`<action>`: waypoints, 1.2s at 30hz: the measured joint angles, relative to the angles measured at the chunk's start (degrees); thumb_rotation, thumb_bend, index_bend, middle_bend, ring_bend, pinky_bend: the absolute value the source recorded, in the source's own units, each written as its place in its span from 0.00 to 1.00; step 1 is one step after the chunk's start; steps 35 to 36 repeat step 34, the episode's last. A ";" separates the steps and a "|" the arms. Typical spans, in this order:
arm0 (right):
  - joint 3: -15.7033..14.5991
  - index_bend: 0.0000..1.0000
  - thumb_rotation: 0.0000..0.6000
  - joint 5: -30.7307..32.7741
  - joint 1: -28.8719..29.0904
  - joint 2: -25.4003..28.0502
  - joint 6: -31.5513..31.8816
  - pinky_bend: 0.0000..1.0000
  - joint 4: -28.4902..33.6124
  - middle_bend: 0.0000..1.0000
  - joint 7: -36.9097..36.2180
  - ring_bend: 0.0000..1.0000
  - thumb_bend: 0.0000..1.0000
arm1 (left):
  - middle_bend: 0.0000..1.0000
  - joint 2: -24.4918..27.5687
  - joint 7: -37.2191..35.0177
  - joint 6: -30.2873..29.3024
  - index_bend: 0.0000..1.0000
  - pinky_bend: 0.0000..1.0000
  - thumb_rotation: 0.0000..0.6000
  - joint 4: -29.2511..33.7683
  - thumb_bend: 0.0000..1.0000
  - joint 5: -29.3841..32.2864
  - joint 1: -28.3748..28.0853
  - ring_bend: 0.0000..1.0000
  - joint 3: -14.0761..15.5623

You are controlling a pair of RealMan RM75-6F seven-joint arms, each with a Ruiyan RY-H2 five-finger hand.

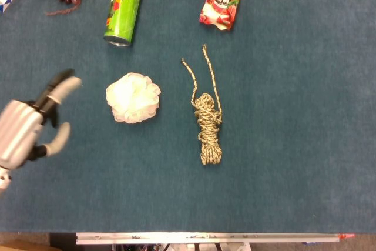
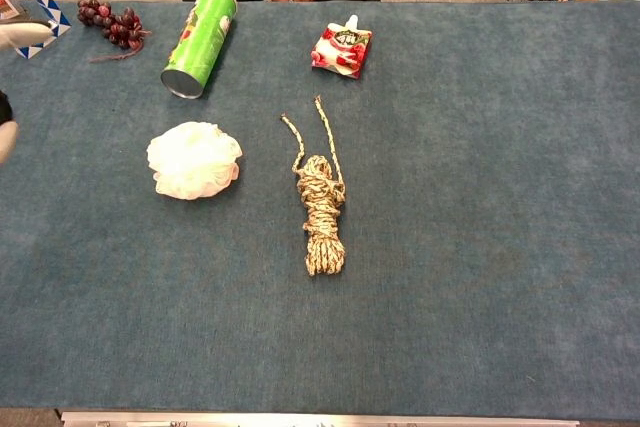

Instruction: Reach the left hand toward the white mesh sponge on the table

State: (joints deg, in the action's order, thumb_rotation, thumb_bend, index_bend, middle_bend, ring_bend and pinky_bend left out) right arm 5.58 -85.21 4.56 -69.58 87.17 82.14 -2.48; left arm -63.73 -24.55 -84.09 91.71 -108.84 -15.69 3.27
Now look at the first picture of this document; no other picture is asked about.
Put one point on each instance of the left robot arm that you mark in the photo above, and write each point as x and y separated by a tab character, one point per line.
3	179

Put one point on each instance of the blue table cloth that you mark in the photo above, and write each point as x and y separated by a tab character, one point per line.
264	130

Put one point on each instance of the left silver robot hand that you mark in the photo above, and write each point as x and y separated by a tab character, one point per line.
18	127

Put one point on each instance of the red jelly drink pouch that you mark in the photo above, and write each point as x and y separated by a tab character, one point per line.
220	5

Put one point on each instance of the green chips can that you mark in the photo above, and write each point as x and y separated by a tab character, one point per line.
124	7

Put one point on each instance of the white mesh bath sponge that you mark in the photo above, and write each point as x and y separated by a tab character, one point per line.
133	97

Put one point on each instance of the silver aluminium rail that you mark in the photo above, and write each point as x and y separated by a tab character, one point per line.
205	237

